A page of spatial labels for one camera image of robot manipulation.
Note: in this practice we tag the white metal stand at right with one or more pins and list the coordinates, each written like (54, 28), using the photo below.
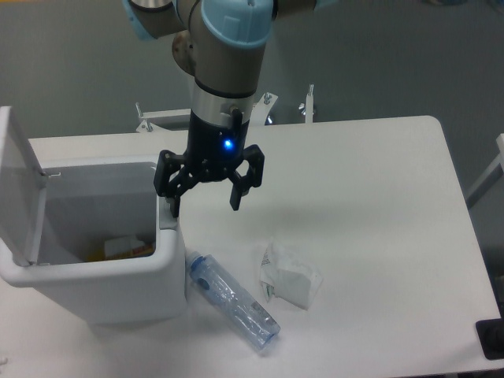
(488, 178)

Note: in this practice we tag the white metal base frame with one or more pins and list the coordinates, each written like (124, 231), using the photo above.
(261, 114)

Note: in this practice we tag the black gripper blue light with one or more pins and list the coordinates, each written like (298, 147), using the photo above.
(215, 151)

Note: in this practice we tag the crumpled white paper wrapper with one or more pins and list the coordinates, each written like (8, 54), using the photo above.
(286, 275)

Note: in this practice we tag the orange white box in bin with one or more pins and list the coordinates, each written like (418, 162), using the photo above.
(122, 248)

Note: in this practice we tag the clear blue plastic bottle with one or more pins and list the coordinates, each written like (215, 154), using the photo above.
(219, 287)

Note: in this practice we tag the white trash can lid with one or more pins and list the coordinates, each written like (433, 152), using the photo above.
(25, 227)

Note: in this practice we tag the white plastic trash can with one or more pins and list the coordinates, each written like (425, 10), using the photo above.
(87, 205)

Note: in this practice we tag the grey lid release button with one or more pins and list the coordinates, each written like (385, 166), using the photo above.
(165, 218)

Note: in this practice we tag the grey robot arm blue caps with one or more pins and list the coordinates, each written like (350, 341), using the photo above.
(227, 41)

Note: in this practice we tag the black clamp at table edge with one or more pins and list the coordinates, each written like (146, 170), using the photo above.
(490, 333)

